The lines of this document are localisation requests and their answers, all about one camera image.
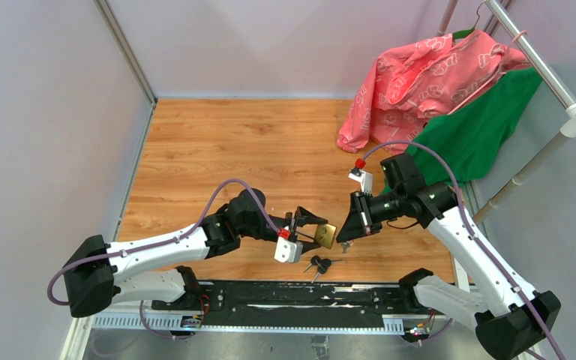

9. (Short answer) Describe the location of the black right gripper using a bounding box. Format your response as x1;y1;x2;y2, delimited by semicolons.
337;188;405;242

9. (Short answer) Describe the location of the brass padlock steel shackle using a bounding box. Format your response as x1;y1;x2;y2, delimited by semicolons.
297;223;337;249

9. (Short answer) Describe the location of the small brass key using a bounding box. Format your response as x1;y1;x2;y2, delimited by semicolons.
340;241;353;254

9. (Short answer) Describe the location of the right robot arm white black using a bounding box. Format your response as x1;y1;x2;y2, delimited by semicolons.
336;153;561;359

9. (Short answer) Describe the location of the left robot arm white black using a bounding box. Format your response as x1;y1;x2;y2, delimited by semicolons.
63;189;328;318

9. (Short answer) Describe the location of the black-headed key bunch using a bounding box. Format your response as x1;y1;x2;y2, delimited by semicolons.
304;255;341;284

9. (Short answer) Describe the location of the green garment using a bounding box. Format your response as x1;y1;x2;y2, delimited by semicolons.
413;68;542;184

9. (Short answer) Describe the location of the pink patterned garment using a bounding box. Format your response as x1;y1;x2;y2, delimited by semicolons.
336;30;530;153

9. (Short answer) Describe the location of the metal clothes rack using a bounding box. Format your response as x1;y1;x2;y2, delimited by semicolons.
436;0;576;307

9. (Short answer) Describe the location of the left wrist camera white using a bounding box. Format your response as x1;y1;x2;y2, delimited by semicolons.
274;227;303;263

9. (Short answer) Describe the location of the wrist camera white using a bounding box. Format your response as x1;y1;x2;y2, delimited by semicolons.
348;157;374;194
274;227;303;263

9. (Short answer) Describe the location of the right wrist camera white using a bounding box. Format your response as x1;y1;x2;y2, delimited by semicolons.
348;157;374;194

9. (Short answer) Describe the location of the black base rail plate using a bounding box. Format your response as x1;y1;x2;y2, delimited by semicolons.
81;279;527;335

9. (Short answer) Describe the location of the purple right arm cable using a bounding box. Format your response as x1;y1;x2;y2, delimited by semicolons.
362;141;563;360

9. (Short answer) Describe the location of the aluminium corner frame post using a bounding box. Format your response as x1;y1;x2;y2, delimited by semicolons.
93;0;158;109

